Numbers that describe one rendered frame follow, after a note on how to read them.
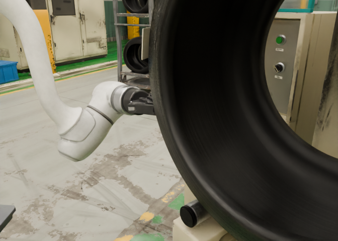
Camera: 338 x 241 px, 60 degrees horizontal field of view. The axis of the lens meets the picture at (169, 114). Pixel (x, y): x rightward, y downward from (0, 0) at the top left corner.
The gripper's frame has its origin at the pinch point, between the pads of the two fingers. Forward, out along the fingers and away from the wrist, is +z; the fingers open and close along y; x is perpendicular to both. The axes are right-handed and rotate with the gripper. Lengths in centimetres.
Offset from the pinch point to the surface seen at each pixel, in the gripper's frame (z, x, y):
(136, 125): -225, 75, 125
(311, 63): 4, -5, 59
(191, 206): 14.8, 15.1, -10.8
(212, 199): 22.6, 9.6, -12.8
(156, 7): 11.0, -22.6, -12.3
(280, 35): -5, -15, 54
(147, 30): 5.8, -18.9, -11.2
